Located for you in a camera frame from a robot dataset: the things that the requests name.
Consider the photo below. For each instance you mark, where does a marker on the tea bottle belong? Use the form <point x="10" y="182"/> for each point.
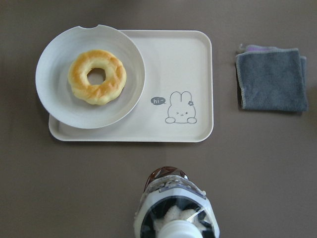
<point x="172" y="206"/>

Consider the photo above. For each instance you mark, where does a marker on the cream tray with bunny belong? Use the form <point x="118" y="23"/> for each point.
<point x="177" y="101"/>

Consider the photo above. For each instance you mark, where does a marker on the donut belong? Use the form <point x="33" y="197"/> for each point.
<point x="99" y="94"/>

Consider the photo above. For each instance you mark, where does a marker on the white plate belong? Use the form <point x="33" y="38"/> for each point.
<point x="55" y="92"/>

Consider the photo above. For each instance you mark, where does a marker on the grey folded cloth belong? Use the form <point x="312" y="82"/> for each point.
<point x="272" y="79"/>

